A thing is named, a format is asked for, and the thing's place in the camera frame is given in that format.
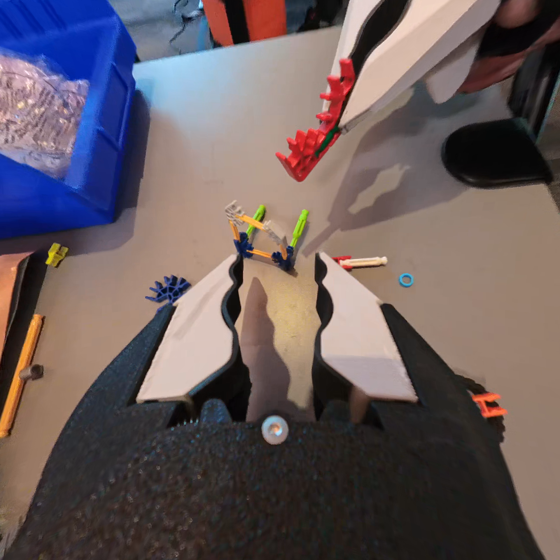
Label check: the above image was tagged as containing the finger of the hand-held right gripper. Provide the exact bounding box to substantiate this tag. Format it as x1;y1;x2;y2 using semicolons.
338;0;502;134
329;0;397;84

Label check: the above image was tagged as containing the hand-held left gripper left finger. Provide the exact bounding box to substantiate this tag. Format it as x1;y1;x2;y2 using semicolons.
136;253;252;421

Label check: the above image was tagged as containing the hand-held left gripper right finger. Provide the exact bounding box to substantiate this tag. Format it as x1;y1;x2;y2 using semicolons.
313;251;419;423

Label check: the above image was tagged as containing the small toy rod frame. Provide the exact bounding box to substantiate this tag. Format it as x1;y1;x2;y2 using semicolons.
224;200;310;272

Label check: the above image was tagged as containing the red connector pair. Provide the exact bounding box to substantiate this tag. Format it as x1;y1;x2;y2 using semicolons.
276;58;355;182

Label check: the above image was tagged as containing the person's right forearm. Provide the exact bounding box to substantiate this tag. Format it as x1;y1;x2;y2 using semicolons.
458;41;560;93

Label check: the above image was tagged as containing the blue fan connector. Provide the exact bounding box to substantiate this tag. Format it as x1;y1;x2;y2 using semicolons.
145;275;192;305

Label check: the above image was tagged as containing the red connector with white rod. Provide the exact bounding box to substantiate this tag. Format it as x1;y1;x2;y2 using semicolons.
331;255;389;272

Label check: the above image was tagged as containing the orange and black object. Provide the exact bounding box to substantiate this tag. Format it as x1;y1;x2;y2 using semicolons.
200;0;288;48

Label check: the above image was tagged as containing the black round pad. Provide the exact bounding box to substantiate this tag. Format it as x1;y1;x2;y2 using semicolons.
441;118;554;189

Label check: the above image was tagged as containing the black rubber tyre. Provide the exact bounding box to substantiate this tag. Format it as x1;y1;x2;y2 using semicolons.
457;374;507;445

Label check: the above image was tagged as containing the orange ladder connector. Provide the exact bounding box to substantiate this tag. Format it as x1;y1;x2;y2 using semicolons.
472;391;508;417

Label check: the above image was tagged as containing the printed toy set bag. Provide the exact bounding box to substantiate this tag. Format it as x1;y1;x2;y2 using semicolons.
0;250;48;394

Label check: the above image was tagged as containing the long orange rod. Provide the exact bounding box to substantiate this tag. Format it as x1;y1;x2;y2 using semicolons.
0;314;45;438

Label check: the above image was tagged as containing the blue storage bin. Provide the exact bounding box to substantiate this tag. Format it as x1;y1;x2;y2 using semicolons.
0;0;137;239

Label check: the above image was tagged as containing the clear plastic bag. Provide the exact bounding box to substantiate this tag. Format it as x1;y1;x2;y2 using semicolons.
0;55;90;178

